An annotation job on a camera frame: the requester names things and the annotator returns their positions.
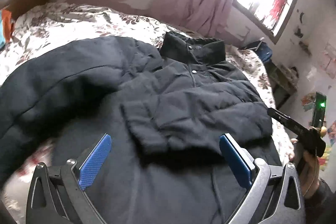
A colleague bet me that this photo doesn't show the dark navy padded jacket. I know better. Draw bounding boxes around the dark navy padded jacket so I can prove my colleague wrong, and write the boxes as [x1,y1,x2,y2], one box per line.
[0,31,283,224]

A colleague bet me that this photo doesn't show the person's right hand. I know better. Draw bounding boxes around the person's right hand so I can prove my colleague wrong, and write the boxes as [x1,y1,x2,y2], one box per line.
[299,150,320,199]

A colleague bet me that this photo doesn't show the wooden side table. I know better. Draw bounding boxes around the wooden side table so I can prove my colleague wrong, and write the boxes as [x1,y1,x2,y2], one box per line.
[265,60,299,110]

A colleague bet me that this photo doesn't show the blue bag by bed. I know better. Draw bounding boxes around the blue bag by bed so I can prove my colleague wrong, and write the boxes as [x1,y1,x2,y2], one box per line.
[243,40,273,63]

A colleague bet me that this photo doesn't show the red garment outside window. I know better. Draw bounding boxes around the red garment outside window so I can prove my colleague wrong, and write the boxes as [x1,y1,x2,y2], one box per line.
[269,0,287,20]

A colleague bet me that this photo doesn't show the orange blue brown pillow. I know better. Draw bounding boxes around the orange blue brown pillow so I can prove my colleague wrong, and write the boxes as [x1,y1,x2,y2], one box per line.
[0,9,14,49]

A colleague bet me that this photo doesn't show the pink purple curtain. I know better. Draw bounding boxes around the pink purple curtain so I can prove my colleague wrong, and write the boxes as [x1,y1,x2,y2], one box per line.
[149,0,233,38]

